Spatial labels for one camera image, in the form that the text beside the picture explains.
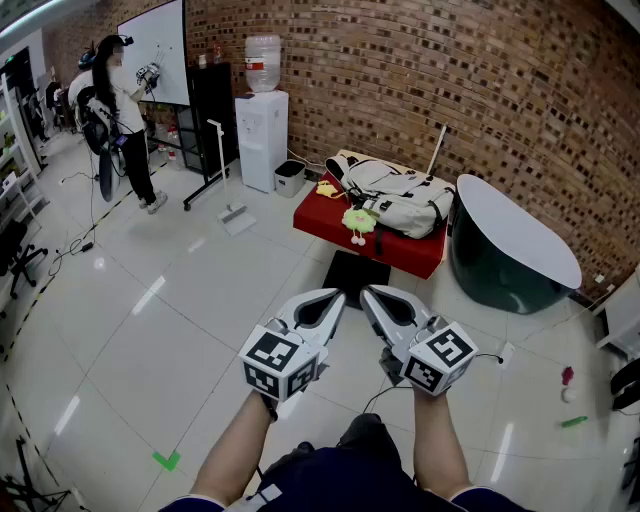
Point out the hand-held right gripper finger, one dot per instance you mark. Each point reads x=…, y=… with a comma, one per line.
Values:
x=382, y=327
x=407, y=302

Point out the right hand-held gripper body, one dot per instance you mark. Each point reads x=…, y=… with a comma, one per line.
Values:
x=440, y=355

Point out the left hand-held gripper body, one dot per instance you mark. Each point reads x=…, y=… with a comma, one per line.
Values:
x=280, y=360

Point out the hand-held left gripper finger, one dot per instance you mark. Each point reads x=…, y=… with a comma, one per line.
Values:
x=331, y=325
x=305, y=300

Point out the white backpack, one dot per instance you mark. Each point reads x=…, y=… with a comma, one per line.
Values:
x=400, y=195

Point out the person's left forearm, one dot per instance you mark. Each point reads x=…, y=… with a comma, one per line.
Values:
x=235, y=450

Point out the person's right forearm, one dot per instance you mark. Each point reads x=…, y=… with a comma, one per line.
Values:
x=440, y=450

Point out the black floor mat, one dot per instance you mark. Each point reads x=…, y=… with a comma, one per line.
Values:
x=357, y=272

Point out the white power strip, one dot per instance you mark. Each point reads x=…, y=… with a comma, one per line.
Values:
x=507, y=354

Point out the green flower plush charm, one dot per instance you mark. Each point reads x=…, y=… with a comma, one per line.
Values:
x=357, y=220

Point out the person's black shoe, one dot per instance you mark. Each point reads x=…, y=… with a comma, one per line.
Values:
x=365, y=430

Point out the yellow star plush charm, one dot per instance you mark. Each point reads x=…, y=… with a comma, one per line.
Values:
x=327, y=189

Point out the white bathtub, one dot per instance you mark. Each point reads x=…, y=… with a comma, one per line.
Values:
x=505, y=235

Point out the white trash bin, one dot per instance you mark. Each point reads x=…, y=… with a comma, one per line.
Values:
x=289, y=179

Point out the red toy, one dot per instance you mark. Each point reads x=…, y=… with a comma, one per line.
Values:
x=567, y=375

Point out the white ball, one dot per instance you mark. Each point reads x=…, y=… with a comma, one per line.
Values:
x=568, y=395

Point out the person's dark clothing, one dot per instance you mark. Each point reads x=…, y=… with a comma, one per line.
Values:
x=350, y=480

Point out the black whiteboard stand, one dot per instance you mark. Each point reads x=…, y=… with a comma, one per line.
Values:
x=200, y=192

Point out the green bottle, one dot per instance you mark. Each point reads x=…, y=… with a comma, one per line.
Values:
x=575, y=422

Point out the white pole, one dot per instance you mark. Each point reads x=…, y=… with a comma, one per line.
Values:
x=437, y=150

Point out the white water dispenser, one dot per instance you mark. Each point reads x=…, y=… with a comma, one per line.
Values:
x=262, y=140

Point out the white cabinet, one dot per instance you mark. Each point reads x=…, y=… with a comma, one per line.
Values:
x=625, y=315

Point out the black office chair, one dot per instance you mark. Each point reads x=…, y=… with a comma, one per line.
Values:
x=627, y=385
x=15, y=250

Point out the black cabinet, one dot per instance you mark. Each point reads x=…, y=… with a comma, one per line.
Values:
x=212, y=115

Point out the clear water bottle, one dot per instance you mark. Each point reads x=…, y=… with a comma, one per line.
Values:
x=262, y=62

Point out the black tripod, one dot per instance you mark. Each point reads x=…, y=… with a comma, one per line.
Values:
x=25, y=490

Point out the whiteboard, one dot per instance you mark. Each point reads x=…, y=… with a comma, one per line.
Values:
x=160, y=45

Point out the white shelf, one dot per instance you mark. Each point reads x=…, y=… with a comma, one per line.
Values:
x=15, y=165

